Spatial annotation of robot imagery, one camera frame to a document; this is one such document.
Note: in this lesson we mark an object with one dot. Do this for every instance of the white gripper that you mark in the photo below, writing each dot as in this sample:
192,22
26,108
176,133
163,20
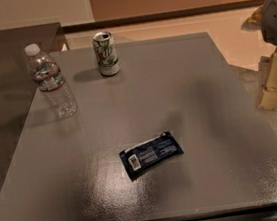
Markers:
265,17

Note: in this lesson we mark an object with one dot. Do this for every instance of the clear plastic water bottle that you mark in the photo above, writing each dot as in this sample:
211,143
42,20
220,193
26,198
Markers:
50,81

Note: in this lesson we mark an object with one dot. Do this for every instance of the green white soda can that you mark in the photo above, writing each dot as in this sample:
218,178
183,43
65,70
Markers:
105,52

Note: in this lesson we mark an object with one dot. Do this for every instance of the dark blue snack packet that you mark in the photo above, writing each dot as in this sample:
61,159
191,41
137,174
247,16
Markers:
141,157

